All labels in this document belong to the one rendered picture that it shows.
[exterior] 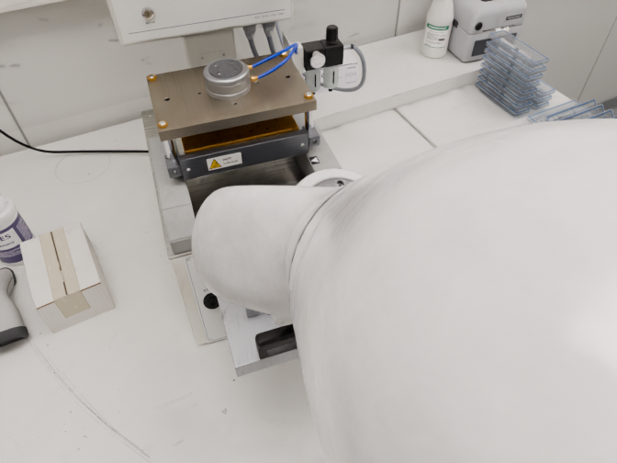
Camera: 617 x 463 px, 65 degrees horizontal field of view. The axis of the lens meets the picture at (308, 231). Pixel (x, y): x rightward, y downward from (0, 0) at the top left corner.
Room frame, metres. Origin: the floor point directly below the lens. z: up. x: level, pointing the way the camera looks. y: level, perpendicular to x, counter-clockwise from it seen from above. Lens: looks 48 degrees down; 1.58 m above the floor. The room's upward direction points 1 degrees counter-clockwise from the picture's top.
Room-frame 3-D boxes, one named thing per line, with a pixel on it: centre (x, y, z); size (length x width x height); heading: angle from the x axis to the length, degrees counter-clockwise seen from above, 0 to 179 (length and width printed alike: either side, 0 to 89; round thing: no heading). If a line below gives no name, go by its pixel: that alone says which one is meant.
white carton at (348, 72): (1.30, -0.02, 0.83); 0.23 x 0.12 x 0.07; 108
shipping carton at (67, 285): (0.59, 0.49, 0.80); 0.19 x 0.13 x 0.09; 26
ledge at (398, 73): (1.39, -0.26, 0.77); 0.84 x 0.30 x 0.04; 116
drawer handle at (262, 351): (0.34, 0.00, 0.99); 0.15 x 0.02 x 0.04; 108
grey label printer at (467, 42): (1.52, -0.54, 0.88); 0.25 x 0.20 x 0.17; 20
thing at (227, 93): (0.80, 0.13, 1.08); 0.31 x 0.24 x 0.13; 108
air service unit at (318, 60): (0.95, -0.03, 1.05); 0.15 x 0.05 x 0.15; 108
